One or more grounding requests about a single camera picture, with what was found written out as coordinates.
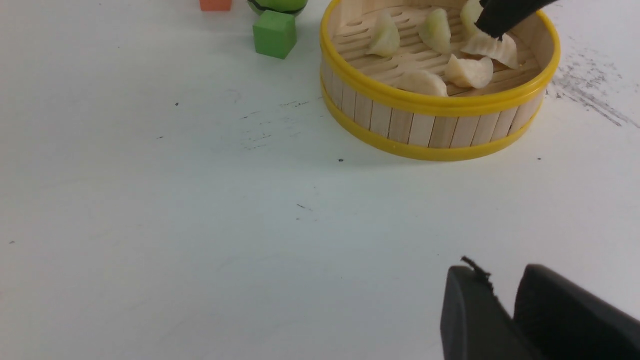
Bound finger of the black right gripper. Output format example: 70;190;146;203
475;0;556;41

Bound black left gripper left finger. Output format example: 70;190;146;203
439;256;544;360

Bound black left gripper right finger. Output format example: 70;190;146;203
513;264;640;360

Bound pale green dumpling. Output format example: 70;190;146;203
365;11;401;59
418;8;452;55
460;0;483;38

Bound white dumpling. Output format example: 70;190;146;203
397;70;449;98
461;31;521;69
445;54;494;89

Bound yellow-rimmed bamboo steamer tray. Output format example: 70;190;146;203
319;0;562;162

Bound green toy watermelon ball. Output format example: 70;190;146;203
247;0;309;17

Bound green foam cube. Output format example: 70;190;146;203
253;10;297;60

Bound orange foam cube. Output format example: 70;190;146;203
199;0;233;12

